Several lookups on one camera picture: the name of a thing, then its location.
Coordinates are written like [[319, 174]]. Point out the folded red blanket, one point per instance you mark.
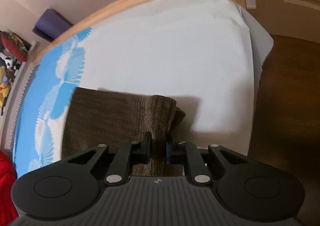
[[6, 186]]

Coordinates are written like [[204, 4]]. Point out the yellow bear plush toy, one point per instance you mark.
[[3, 83]]

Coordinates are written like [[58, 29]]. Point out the blue white printed bed sheet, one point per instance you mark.
[[162, 53]]

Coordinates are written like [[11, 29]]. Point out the red patterned cushion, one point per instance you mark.
[[12, 46]]

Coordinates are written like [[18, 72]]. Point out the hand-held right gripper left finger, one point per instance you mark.
[[143, 152]]

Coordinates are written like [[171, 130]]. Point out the panda plush toy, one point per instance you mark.
[[9, 62]]

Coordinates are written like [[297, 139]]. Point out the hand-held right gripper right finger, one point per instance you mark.
[[172, 153]]

